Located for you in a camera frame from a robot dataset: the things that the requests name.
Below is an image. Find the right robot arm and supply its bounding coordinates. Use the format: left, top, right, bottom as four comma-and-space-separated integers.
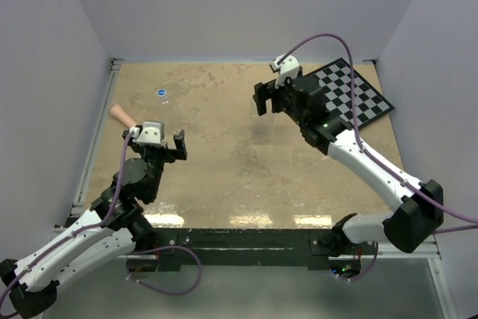
252, 76, 444, 255

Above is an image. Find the large clear plastic bottle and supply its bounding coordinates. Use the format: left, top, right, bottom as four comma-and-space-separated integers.
249, 99, 275, 145

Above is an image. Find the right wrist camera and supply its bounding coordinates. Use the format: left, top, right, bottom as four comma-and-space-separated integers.
270, 55, 301, 89

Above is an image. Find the black front table rail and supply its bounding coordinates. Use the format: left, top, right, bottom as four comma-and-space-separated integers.
63, 202, 370, 273

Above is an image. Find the black white chessboard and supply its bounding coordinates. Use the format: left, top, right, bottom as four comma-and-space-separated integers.
310, 58, 395, 129

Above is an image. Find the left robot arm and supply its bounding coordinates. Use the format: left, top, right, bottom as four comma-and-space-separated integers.
1, 123, 187, 318

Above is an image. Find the small clear plastic bottle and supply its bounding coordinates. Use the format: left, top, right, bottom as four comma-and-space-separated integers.
157, 89, 170, 105

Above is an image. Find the peach wooden handle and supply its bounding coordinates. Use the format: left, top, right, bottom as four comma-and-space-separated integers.
109, 103, 138, 128

